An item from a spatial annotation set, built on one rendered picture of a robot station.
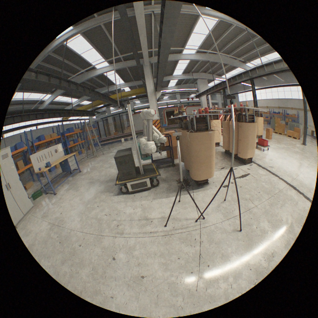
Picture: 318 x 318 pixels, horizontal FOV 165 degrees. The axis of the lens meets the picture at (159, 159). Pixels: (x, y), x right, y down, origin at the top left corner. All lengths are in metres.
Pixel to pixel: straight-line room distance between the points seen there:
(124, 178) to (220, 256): 2.03
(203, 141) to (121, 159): 1.46
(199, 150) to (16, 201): 4.64
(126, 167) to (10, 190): 3.46
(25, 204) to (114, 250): 3.15
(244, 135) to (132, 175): 2.83
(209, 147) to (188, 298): 2.05
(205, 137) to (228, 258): 1.72
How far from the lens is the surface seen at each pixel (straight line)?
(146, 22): 11.05
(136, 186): 2.25
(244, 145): 3.18
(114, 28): 11.38
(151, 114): 1.82
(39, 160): 4.76
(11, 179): 3.95
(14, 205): 3.98
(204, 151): 1.89
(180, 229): 1.58
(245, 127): 3.11
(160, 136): 2.01
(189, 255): 1.41
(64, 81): 8.18
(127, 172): 2.19
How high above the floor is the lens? 1.33
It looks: 20 degrees down
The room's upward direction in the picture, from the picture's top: 9 degrees counter-clockwise
